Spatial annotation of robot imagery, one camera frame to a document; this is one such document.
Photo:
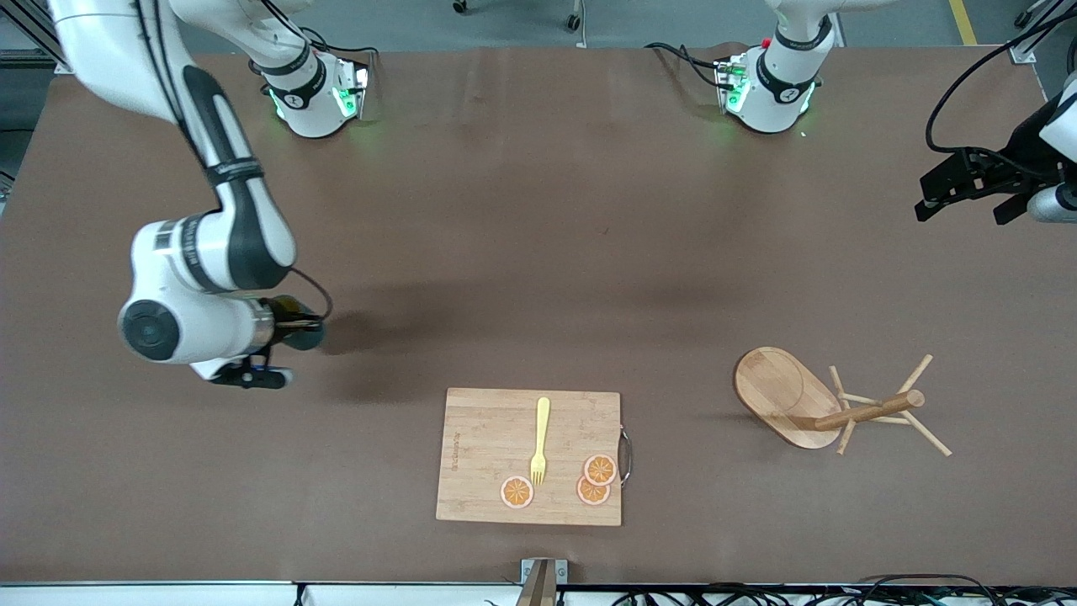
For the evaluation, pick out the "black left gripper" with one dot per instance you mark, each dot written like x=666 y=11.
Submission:
x=1015 y=156

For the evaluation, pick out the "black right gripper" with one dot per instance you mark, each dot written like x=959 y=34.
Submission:
x=294 y=324

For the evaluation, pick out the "dark teal cup yellow inside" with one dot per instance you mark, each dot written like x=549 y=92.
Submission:
x=313 y=338

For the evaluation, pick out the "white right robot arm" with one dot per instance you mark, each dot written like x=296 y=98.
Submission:
x=168 y=252

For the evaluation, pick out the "wooden mug tree rack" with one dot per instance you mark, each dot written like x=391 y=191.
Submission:
x=778 y=387

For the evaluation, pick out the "yellow plastic fork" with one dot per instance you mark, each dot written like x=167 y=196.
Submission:
x=543 y=421

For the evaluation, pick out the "toy orange slice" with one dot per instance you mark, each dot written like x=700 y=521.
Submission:
x=589 y=495
x=517 y=492
x=601 y=469

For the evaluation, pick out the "aluminium frame profile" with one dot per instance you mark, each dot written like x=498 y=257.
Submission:
x=1022 y=52
x=59 y=66

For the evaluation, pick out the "white table edge rail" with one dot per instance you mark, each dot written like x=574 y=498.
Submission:
x=168 y=596

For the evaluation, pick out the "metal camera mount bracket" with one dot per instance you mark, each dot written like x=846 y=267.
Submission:
x=543 y=581

